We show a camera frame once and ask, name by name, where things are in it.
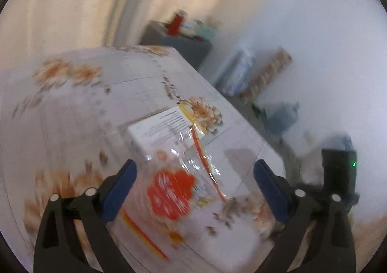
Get pack of water bottles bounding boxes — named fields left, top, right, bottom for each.
left=218, top=46, right=258, bottom=96

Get floral tablecloth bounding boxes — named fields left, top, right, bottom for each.
left=0, top=45, right=286, bottom=273

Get clear wrapper with red label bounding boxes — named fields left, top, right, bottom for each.
left=119, top=123, right=239, bottom=260

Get orange patterned pack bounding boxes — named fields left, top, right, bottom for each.
left=242, top=48, right=293, bottom=101

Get grey cabinet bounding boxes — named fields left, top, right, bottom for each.
left=140, top=20, right=213, bottom=71

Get teal items on cabinet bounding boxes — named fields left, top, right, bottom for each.
left=181, top=18, right=219, bottom=42

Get blue bag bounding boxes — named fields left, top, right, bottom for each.
left=261, top=102, right=300, bottom=135

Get red bottle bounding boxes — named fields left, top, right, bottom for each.
left=166, top=13, right=184, bottom=36

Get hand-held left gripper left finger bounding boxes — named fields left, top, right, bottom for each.
left=33, top=159, right=137, bottom=273

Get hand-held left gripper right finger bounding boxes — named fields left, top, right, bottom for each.
left=253, top=159, right=357, bottom=273

